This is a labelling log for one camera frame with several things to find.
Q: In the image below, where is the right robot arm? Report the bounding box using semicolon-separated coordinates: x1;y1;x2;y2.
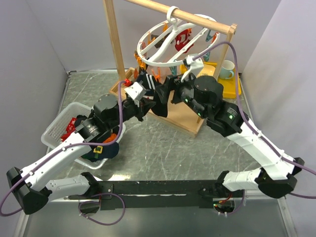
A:
154;74;304;198

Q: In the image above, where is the navy sock with buckle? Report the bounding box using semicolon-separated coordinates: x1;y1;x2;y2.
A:
81;142;119;162

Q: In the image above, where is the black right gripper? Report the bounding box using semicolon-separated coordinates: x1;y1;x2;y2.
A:
154;69;207;119

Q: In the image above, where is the pale pink sock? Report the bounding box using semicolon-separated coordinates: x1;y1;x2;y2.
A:
147;66;171;83

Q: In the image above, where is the red white christmas sock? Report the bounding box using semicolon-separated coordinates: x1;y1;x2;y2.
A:
61;118;78;142

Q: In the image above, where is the orange sock in basket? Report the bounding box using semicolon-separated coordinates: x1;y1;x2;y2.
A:
103;133;117;143

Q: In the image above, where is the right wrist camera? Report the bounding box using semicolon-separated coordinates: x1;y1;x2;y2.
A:
181;54;204;82

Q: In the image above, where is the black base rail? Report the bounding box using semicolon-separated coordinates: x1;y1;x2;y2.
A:
68;179;244;210

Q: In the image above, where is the yellow plastic tray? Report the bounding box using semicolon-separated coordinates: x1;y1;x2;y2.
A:
179;61;242;99

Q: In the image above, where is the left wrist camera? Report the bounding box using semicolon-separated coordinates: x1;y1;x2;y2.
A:
124;82;146;101

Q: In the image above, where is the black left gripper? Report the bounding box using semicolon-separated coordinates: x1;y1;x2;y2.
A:
107;96;156;130

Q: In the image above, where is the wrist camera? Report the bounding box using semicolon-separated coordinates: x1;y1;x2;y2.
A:
181;54;204;82
124;82;146;101

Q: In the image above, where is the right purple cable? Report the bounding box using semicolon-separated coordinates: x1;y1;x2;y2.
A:
192;41;316;199

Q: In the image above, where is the white plastic laundry basket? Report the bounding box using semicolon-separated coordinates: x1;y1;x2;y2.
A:
34;102;125;169

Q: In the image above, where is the light blue mug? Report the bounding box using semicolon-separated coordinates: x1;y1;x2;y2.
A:
219;60;235;79

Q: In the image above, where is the white round clip hanger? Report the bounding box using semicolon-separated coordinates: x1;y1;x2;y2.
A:
134;6;221;68

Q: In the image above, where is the wooden drying rack stand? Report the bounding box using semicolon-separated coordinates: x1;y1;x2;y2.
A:
101;6;244;137

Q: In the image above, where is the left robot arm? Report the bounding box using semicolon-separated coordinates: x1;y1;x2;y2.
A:
6;94;156;215

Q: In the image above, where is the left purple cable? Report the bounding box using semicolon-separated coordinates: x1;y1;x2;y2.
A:
0;81;129;217

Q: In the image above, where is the purple cable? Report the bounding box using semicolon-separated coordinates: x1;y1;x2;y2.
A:
192;41;316;199
0;81;129;217

